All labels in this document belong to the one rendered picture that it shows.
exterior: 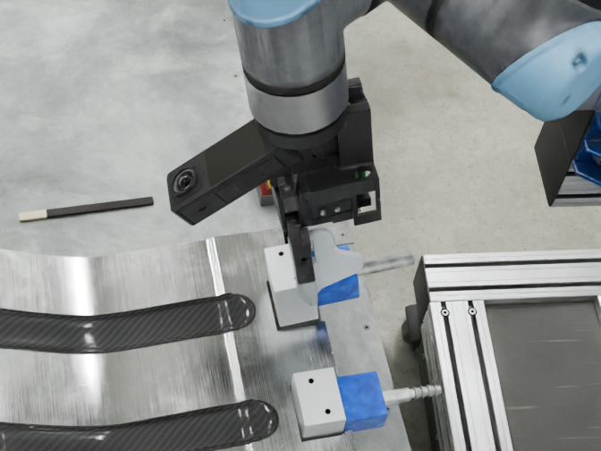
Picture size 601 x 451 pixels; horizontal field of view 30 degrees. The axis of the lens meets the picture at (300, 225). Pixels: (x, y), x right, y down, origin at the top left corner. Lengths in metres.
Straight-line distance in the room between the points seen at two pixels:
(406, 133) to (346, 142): 1.45
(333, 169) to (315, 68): 0.13
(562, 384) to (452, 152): 0.65
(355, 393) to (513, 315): 0.91
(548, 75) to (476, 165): 1.56
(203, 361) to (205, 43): 0.46
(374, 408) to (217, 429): 0.14
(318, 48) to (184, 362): 0.36
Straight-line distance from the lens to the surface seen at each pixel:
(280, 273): 0.98
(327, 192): 0.87
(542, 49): 0.74
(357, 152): 0.87
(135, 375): 1.01
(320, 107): 0.80
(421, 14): 0.78
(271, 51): 0.76
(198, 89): 1.29
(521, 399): 1.80
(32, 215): 1.20
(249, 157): 0.86
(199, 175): 0.88
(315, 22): 0.75
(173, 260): 1.06
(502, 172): 2.29
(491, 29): 0.75
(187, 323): 1.03
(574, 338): 1.88
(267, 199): 1.19
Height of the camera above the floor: 1.79
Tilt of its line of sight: 56 degrees down
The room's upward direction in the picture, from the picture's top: 8 degrees clockwise
